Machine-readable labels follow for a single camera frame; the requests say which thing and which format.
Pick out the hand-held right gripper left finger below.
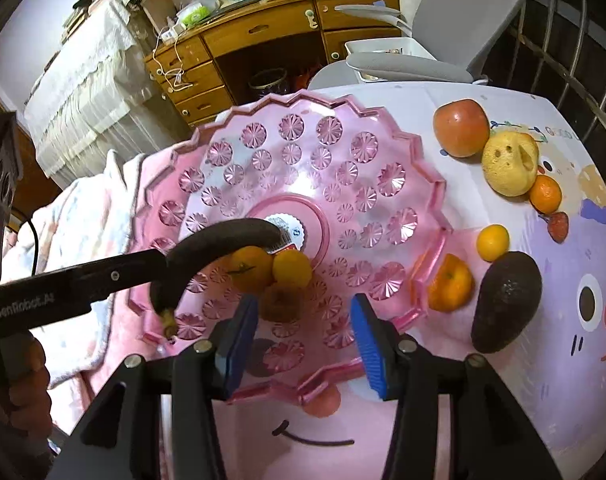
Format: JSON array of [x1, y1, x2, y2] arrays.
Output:
[[48, 294, 260, 480]]

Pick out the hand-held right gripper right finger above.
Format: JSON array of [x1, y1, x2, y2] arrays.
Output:
[[352, 294, 564, 480]]

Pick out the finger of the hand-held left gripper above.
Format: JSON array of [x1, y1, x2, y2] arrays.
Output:
[[90, 249, 170, 312]]

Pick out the dark overripe banana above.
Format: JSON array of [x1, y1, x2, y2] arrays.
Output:
[[150, 218, 284, 346]]

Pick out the orange tangerine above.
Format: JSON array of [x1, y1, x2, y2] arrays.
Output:
[[529, 174, 562, 215], [230, 246, 274, 293], [427, 254, 474, 312]]

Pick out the dark avocado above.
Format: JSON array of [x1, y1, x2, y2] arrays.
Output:
[[470, 251, 542, 353]]

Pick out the small yellow orange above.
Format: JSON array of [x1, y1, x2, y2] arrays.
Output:
[[477, 224, 510, 262], [272, 250, 313, 288]]

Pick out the pink plastic fruit plate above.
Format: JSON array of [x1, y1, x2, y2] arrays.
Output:
[[127, 89, 454, 406]]

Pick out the red strawberry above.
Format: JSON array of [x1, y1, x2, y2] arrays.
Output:
[[548, 211, 570, 243]]

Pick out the yellow pear with holes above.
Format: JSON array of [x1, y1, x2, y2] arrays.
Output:
[[482, 130, 540, 197]]

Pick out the person's left hand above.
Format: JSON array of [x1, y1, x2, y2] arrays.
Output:
[[0, 335, 51, 461]]

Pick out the white fleece blanket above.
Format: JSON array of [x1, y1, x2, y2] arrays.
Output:
[[3, 150, 151, 411]]

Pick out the brown wrinkled fruit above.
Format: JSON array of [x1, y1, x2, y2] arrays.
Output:
[[260, 284, 306, 322]]

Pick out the pink blanket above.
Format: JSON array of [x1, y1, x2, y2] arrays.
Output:
[[48, 152, 224, 411]]

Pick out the white lace curtain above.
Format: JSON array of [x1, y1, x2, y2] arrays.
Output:
[[23, 0, 184, 181]]

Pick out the cartoon printed tablecloth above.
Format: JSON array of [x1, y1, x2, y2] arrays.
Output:
[[203, 82, 606, 480]]

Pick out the dark trash bin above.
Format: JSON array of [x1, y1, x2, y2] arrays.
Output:
[[248, 69, 289, 97]]

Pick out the red apple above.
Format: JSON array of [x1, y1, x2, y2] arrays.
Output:
[[433, 100, 491, 158]]

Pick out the green tissue pack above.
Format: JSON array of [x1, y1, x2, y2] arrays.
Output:
[[178, 2, 219, 28]]

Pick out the red bag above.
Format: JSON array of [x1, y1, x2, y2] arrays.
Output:
[[290, 62, 324, 88]]

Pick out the wooden desk with drawers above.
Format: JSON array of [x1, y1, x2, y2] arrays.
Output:
[[143, 0, 401, 128]]

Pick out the white storage box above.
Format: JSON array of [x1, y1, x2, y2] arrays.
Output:
[[344, 37, 434, 83]]

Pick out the metal railing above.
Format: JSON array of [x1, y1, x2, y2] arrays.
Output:
[[483, 0, 606, 201]]

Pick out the grey office chair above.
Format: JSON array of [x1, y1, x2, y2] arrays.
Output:
[[310, 0, 534, 91]]

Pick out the black cable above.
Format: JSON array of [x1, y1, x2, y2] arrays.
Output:
[[26, 217, 40, 281]]

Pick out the white charging cable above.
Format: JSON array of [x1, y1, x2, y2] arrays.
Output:
[[153, 25, 194, 93]]

